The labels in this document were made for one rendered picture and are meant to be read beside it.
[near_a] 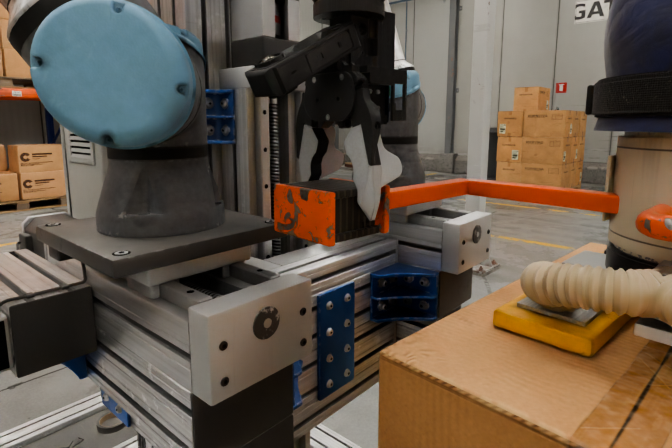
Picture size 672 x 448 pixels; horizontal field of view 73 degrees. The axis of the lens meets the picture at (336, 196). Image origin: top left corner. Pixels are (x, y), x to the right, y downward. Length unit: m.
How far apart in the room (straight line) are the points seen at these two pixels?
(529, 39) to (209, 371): 10.42
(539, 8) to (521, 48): 0.81
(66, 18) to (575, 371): 0.51
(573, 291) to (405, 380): 0.17
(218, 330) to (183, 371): 0.07
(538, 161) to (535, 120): 0.62
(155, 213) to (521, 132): 7.32
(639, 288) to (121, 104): 0.45
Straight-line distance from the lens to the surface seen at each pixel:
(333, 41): 0.44
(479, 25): 3.79
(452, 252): 0.82
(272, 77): 0.40
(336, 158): 0.52
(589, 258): 0.66
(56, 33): 0.42
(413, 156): 0.91
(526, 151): 7.69
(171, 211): 0.54
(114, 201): 0.57
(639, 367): 0.52
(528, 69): 10.60
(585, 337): 0.51
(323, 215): 0.42
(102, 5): 0.41
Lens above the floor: 1.16
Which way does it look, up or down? 9 degrees down
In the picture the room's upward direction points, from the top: straight up
